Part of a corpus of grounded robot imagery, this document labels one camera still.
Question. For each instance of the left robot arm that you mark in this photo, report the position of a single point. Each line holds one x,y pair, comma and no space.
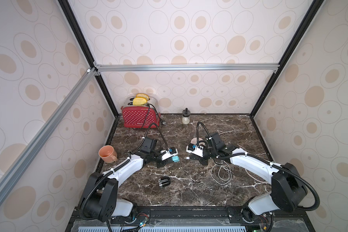
100,200

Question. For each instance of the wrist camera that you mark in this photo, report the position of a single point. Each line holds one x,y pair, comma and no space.
194,149
166,154

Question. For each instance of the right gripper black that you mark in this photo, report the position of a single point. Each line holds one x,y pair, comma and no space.
203,158

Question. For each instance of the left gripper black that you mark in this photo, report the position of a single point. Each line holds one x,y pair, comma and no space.
164,162

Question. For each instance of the yellow toast slice front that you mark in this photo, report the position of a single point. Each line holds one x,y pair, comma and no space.
137,101

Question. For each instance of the orange ceramic mug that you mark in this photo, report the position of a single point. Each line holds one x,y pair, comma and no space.
108,154

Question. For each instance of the yellow toast slice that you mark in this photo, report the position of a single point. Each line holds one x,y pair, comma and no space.
137,101
142,95

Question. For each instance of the horizontal aluminium frame bar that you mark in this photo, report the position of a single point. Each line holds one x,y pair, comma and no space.
187,67

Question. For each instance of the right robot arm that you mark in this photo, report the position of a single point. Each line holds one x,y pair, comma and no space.
289,191

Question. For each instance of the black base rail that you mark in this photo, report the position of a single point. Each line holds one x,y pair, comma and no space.
191,216

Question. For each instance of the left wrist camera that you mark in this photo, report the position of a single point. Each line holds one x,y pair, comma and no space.
166,154

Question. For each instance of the glass bottle black pump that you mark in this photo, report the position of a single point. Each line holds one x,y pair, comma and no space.
186,116

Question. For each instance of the yellow toast slice rear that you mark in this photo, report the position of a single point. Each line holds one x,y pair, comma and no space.
142,95

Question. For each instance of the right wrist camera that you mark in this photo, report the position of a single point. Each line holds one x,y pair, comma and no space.
194,149

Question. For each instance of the white slotted cable duct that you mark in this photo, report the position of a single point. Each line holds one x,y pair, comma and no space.
173,229

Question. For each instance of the red toaster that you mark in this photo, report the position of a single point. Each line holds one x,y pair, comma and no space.
140,116

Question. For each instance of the teal USB wall charger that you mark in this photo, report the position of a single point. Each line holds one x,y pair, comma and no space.
175,159

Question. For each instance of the pink round power strip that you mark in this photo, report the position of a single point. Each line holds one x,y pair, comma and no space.
195,141

